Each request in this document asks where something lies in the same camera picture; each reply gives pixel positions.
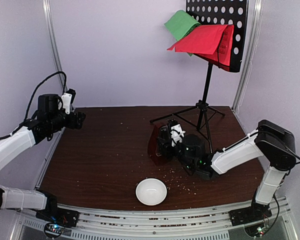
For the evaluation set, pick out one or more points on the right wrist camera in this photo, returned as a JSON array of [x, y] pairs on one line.
[[176, 133]]

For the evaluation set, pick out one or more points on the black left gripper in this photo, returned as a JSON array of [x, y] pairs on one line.
[[72, 124]]

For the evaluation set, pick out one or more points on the aluminium frame post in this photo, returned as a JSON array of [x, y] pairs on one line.
[[51, 33], [254, 22]]

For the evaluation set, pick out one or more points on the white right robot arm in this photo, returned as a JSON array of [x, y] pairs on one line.
[[268, 140]]

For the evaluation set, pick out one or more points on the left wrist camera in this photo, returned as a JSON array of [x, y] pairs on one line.
[[67, 99]]

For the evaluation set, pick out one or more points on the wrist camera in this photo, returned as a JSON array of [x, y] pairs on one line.
[[176, 133], [67, 99]]

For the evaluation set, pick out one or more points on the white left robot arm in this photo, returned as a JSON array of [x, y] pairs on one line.
[[52, 115]]

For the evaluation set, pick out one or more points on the red paper sheet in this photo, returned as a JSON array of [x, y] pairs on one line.
[[212, 42]]

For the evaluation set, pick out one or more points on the black music stand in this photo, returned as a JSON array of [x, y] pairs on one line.
[[215, 12]]

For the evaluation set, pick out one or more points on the dark red wooden metronome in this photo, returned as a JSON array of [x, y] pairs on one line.
[[159, 130]]

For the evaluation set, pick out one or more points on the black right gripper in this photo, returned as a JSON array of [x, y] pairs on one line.
[[163, 143]]

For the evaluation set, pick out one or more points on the aluminium front rail base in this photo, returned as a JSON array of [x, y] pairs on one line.
[[207, 223]]

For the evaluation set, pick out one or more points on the white ceramic bowl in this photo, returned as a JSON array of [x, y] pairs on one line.
[[151, 191]]

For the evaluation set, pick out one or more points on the green paper sheet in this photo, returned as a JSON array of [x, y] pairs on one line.
[[181, 24]]

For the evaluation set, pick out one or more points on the left aluminium frame post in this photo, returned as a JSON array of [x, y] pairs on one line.
[[51, 33]]

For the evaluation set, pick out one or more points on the right aluminium frame post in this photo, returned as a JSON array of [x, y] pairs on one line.
[[254, 22]]

